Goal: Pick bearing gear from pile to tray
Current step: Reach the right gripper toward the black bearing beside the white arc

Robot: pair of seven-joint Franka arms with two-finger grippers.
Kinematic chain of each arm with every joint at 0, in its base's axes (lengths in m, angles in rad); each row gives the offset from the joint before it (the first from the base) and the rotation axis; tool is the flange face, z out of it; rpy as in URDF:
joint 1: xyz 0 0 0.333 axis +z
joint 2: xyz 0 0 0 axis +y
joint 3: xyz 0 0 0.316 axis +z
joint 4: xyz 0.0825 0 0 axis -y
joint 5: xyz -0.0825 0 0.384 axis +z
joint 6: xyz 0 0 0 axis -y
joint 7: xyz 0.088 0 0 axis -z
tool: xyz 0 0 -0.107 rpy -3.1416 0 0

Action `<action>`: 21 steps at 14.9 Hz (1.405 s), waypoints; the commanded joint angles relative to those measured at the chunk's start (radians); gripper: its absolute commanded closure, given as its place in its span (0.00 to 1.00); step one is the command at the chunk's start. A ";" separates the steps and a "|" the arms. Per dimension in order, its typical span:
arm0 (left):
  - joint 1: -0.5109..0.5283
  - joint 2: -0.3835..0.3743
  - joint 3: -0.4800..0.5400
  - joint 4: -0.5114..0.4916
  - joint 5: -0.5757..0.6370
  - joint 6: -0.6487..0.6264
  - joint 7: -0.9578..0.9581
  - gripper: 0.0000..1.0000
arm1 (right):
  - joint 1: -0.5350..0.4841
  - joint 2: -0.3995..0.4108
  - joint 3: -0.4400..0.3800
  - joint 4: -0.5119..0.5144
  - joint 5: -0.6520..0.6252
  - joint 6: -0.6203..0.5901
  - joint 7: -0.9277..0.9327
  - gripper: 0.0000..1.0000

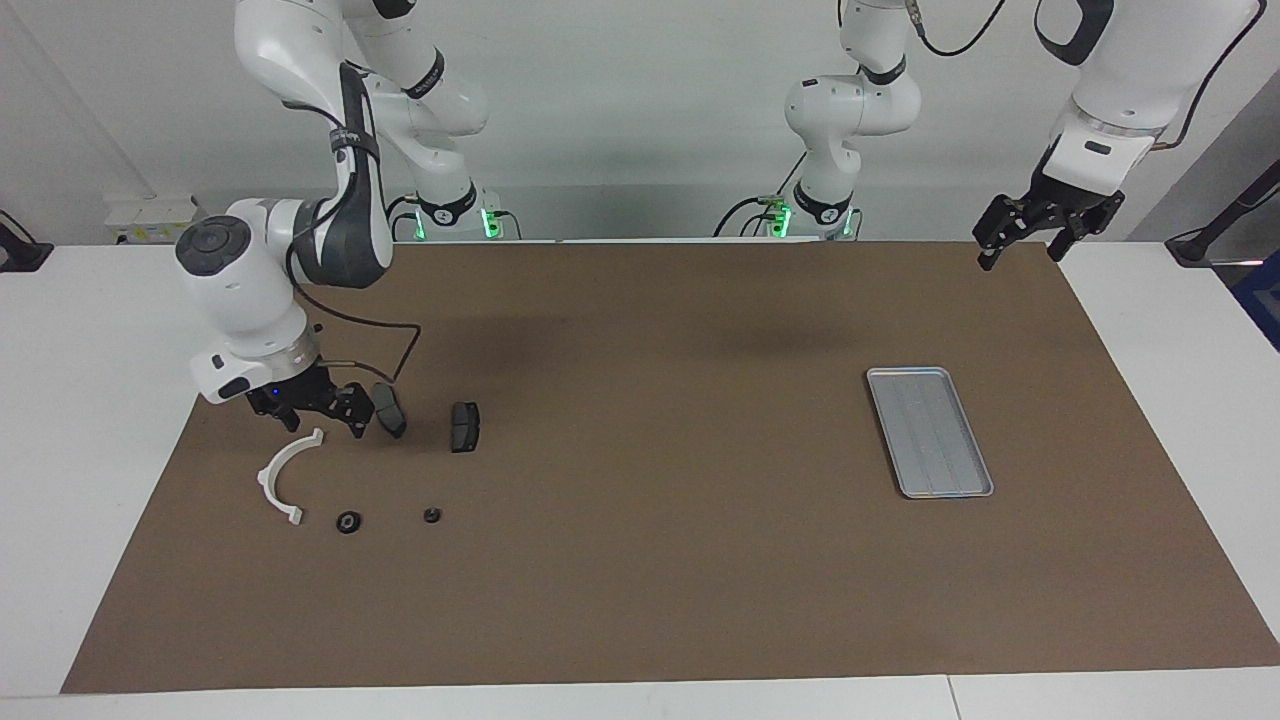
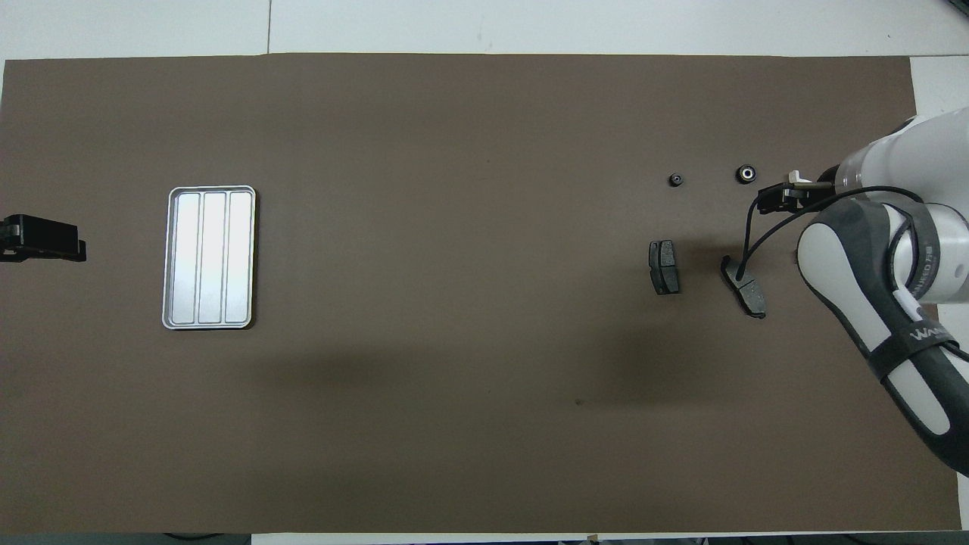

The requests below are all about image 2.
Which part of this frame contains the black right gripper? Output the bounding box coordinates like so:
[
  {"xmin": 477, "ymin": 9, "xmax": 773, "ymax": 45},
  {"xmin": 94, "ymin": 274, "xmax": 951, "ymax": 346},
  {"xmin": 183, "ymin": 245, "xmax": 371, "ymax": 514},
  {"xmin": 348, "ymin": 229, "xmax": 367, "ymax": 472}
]
[{"xmin": 759, "ymin": 182, "xmax": 837, "ymax": 215}]

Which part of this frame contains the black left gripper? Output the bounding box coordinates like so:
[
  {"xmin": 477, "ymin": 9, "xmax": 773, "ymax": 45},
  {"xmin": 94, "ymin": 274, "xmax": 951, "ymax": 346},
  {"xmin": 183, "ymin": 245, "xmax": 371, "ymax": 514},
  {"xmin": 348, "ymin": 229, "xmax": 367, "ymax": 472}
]
[{"xmin": 0, "ymin": 215, "xmax": 86, "ymax": 263}]

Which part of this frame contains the silver metal tray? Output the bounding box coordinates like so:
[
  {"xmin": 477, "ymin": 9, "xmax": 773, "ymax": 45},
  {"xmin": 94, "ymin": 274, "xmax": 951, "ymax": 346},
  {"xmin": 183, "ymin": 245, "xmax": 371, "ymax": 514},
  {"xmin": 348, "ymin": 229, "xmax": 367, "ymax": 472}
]
[{"xmin": 162, "ymin": 185, "xmax": 257, "ymax": 331}]

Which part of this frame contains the dark eared brake pad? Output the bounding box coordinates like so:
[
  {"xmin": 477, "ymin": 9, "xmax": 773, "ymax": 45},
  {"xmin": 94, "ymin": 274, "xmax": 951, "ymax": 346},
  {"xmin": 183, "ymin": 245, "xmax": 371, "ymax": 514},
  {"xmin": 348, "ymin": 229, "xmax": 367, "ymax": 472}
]
[{"xmin": 719, "ymin": 256, "xmax": 768, "ymax": 320}]

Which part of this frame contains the dark rectangular brake pad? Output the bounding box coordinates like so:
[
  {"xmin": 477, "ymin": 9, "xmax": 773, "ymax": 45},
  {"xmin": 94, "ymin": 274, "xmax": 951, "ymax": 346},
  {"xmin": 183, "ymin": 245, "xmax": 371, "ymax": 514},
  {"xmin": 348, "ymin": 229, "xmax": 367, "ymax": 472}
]
[{"xmin": 649, "ymin": 240, "xmax": 681, "ymax": 296}]

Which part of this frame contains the brown table mat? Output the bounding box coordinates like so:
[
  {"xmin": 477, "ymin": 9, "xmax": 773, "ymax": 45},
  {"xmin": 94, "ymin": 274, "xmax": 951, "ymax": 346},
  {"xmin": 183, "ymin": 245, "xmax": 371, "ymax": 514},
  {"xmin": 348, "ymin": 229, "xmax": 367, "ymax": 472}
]
[{"xmin": 0, "ymin": 53, "xmax": 962, "ymax": 534}]

